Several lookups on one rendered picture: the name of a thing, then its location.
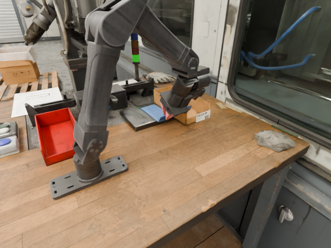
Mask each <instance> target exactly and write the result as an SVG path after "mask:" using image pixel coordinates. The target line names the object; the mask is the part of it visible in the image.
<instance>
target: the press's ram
mask: <svg viewBox="0 0 331 248"><path fill-rule="evenodd" d="M70 39H71V43H72V44H73V45H74V46H76V47H77V48H78V49H80V50H78V53H76V54H68V55H63V58H64V62H65V65H66V66H67V67H68V68H69V69H70V70H73V71H77V69H80V68H87V60H88V55H87V47H88V41H87V40H85V36H83V37H71V38H70Z"/></svg>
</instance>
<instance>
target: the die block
mask: <svg viewBox="0 0 331 248"><path fill-rule="evenodd" d="M113 96H115V97H116V98H117V99H118V101H117V103H115V102H112V101H111V100H110V101H109V106H110V107H111V108H112V109H113V110H114V111H115V110H119V109H123V108H127V97H126V93H119V94H115V95H113ZM74 97H75V96H74ZM75 100H76V106H77V110H78V111H79V113H80V111H81V106H82V102H78V100H77V98H76V97H75Z"/></svg>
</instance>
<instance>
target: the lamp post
mask: <svg viewBox="0 0 331 248"><path fill-rule="evenodd" d="M132 63H133V64H134V67H135V80H136V81H137V82H139V71H138V64H140V61H139V62H132Z"/></svg>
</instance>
